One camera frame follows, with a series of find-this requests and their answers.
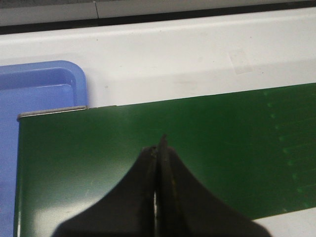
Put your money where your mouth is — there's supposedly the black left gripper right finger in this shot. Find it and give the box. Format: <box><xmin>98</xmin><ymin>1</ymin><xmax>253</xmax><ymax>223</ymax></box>
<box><xmin>157</xmin><ymin>135</ymin><xmax>270</xmax><ymax>237</ymax></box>

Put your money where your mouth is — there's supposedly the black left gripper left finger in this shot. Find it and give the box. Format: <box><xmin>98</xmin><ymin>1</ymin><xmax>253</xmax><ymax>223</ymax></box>
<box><xmin>53</xmin><ymin>146</ymin><xmax>157</xmax><ymax>237</ymax></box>

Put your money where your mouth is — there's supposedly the green conveyor belt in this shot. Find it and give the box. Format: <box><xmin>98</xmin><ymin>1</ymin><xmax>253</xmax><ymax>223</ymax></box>
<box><xmin>14</xmin><ymin>83</ymin><xmax>316</xmax><ymax>237</ymax></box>

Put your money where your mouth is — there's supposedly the blue plastic tray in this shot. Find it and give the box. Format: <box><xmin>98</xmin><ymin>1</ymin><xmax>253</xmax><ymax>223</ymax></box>
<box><xmin>0</xmin><ymin>61</ymin><xmax>88</xmax><ymax>237</ymax></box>

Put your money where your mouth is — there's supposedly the grey conveyor back rail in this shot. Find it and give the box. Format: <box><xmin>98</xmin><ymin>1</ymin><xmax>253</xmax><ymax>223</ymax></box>
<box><xmin>17</xmin><ymin>105</ymin><xmax>118</xmax><ymax>123</ymax></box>

